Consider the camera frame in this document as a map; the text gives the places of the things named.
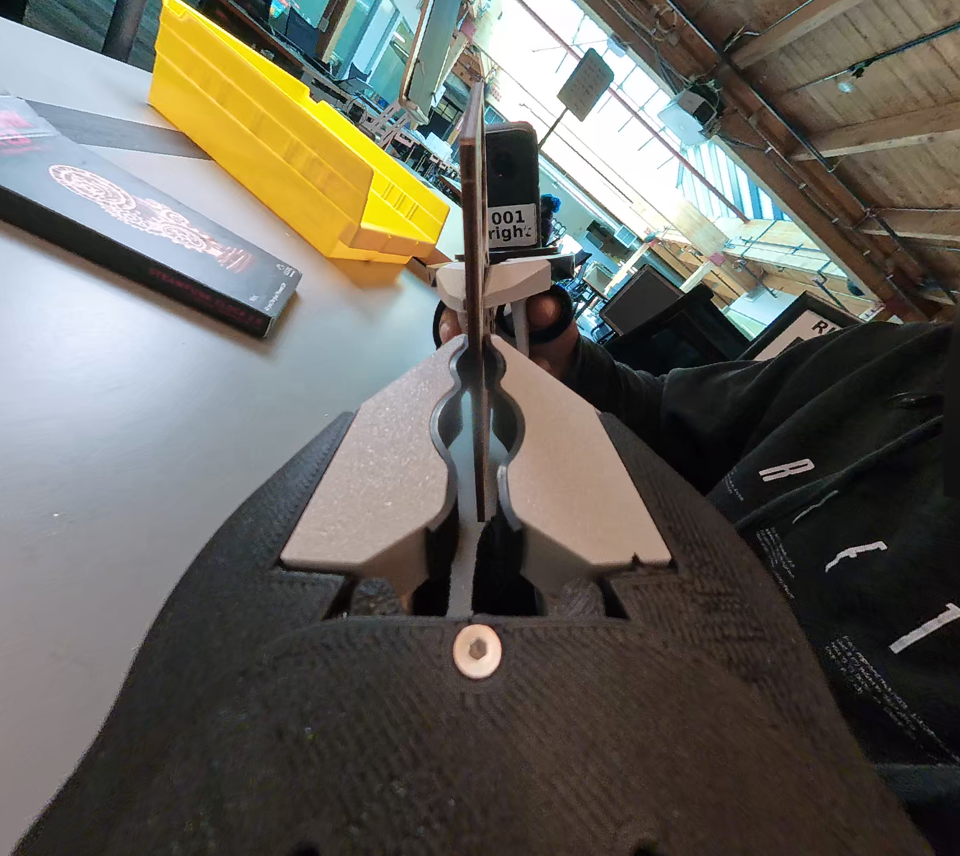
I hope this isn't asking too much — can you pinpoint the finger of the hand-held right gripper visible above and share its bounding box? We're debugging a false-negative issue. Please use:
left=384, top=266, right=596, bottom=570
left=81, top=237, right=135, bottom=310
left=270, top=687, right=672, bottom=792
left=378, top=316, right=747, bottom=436
left=487, top=254, right=558, bottom=306
left=435, top=262, right=470, bottom=311

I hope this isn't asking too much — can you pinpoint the white hanging sign board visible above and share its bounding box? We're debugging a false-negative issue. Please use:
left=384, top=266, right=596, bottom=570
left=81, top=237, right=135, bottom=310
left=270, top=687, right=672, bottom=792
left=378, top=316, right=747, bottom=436
left=556, top=47, right=616, bottom=122

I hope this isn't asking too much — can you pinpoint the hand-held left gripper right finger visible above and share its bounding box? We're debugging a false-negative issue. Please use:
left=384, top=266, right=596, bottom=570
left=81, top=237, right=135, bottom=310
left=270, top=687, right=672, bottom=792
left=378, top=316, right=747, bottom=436
left=491, top=338, right=672, bottom=602

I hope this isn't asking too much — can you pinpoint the white framed sign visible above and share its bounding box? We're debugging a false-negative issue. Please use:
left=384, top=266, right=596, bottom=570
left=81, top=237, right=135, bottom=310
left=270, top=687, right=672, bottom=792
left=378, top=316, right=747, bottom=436
left=738, top=292, right=864, bottom=364

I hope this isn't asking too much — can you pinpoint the white ceiling device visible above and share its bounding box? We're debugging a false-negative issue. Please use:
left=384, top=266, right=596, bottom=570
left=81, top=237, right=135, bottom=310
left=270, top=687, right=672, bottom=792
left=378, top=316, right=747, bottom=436
left=658, top=83, right=727, bottom=146

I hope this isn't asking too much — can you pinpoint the yellow plastic bin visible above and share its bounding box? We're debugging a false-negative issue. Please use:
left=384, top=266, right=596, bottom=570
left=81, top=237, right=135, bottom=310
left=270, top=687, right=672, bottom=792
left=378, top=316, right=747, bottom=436
left=147, top=0, right=453, bottom=266

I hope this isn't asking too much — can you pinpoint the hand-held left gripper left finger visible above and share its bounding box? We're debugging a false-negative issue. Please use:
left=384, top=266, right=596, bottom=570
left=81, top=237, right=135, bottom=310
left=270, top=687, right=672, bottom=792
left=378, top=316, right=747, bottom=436
left=281, top=334, right=470, bottom=602

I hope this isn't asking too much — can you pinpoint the black puzzle box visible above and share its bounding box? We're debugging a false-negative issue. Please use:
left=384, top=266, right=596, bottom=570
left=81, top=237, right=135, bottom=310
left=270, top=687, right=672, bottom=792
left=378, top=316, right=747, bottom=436
left=0, top=92, right=303, bottom=340

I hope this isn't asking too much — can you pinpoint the grey desk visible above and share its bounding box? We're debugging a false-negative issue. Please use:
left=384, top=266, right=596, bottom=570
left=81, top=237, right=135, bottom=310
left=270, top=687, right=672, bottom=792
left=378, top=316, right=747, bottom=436
left=0, top=16, right=466, bottom=850

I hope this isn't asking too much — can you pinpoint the wooden puzzle sheet with gears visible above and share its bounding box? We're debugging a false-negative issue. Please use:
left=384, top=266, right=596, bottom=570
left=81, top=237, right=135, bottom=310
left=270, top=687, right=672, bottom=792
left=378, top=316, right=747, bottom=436
left=457, top=79, right=500, bottom=523

